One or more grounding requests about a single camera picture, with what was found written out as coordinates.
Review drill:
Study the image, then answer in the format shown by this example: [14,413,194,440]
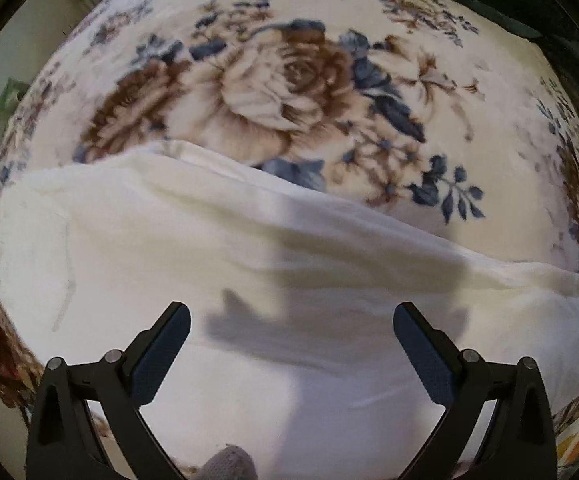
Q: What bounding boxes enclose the white pants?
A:
[0,142,579,479]

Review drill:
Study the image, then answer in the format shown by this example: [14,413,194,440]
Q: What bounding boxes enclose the floral cream blanket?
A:
[0,0,579,478]

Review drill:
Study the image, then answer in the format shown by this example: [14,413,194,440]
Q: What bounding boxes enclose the grey gloved hand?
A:
[195,445,258,480]

